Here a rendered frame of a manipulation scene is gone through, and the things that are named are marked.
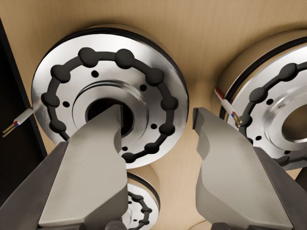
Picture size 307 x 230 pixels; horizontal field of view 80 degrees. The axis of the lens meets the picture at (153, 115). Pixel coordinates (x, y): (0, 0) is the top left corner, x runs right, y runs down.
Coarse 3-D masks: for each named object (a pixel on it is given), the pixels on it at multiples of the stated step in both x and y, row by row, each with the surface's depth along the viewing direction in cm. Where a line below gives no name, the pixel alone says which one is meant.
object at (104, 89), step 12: (96, 84) 11; (108, 84) 11; (120, 84) 11; (84, 96) 11; (96, 96) 11; (108, 96) 11; (120, 96) 11; (132, 96) 11; (72, 108) 11; (84, 108) 11; (132, 108) 11; (144, 108) 11; (84, 120) 12; (144, 120) 12; (132, 132) 12; (144, 132) 12
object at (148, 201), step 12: (132, 180) 16; (132, 192) 16; (144, 192) 16; (132, 204) 17; (144, 204) 17; (156, 204) 17; (132, 216) 18; (144, 216) 18; (156, 216) 18; (132, 228) 20; (144, 228) 19
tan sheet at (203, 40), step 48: (0, 0) 11; (48, 0) 12; (96, 0) 12; (144, 0) 12; (192, 0) 12; (240, 0) 12; (288, 0) 12; (48, 48) 13; (192, 48) 13; (240, 48) 13; (192, 96) 15; (48, 144) 17; (192, 144) 18; (192, 192) 21
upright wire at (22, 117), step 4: (28, 108) 12; (32, 108) 12; (24, 112) 12; (28, 112) 12; (32, 112) 12; (20, 116) 11; (24, 116) 11; (28, 116) 12; (16, 120) 11; (20, 120) 11; (24, 120) 12; (12, 124) 11; (16, 124) 11; (20, 124) 11; (8, 128) 10; (12, 128) 11; (4, 132) 10; (8, 132) 10; (4, 136) 10
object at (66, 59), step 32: (96, 32) 10; (64, 64) 11; (96, 64) 11; (128, 64) 11; (160, 64) 10; (32, 96) 11; (64, 96) 11; (160, 96) 11; (64, 128) 13; (160, 128) 13; (128, 160) 15
